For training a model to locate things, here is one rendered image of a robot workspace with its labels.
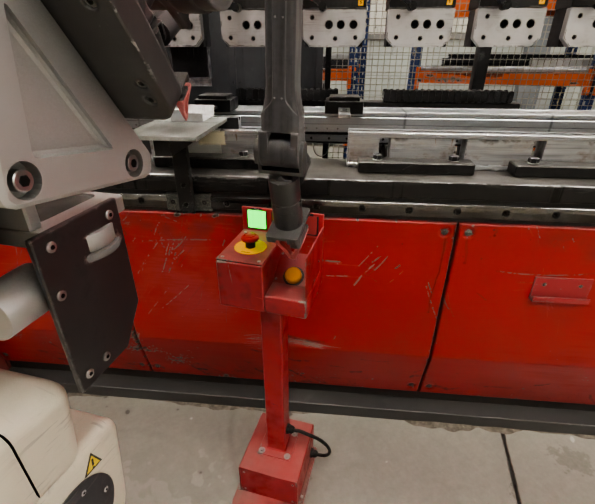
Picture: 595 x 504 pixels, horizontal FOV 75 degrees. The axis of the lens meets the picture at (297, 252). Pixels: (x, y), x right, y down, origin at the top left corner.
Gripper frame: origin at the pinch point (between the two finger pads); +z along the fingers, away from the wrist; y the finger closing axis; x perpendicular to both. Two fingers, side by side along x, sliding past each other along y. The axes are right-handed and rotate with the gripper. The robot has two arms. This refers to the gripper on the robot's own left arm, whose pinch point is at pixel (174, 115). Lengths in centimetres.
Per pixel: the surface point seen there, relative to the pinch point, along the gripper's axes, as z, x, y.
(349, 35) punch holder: -7.9, -21.3, -39.8
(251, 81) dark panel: 31, -62, -4
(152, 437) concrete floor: 85, 59, 18
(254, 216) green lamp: 14.3, 17.6, -20.0
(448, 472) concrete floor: 84, 60, -79
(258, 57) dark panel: 24, -66, -7
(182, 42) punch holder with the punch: -6.5, -20.0, 1.6
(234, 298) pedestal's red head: 18.7, 37.2, -18.1
